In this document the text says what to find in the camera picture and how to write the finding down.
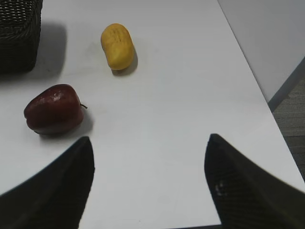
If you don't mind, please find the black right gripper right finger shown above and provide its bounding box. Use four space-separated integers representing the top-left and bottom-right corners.
204 134 305 229

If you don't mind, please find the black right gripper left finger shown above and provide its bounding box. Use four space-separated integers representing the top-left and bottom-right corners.
0 136 95 229

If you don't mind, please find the black wicker basket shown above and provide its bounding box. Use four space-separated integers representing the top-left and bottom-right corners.
0 0 43 74

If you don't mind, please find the dark red apple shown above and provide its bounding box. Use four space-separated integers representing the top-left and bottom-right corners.
24 84 88 135

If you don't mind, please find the yellow mango fruit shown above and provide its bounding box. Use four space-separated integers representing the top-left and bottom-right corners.
101 23 134 71

